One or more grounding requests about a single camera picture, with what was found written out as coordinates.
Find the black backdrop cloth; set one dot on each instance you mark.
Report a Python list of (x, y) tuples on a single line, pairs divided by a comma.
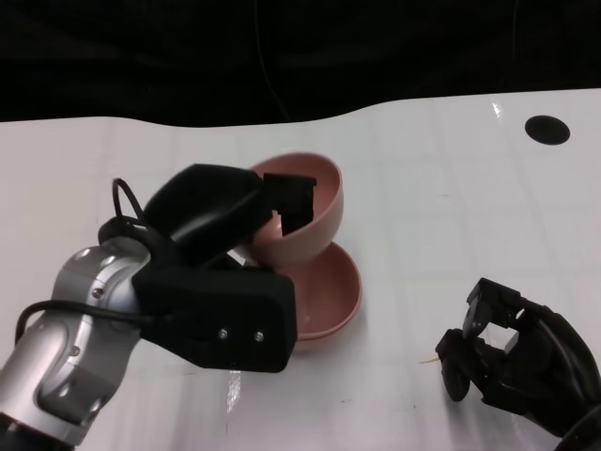
[(141, 56)]

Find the small orange wood sliver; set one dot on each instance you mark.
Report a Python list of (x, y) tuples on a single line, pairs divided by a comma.
[(429, 361)]

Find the black round table grommet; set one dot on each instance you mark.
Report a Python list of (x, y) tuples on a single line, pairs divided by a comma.
[(547, 129)]

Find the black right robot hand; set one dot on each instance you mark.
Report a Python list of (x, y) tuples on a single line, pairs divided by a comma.
[(530, 366)]

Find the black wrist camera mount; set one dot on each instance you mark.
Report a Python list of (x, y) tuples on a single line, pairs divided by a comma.
[(211, 310)]

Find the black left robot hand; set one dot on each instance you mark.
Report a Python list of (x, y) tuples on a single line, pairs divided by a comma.
[(202, 211)]

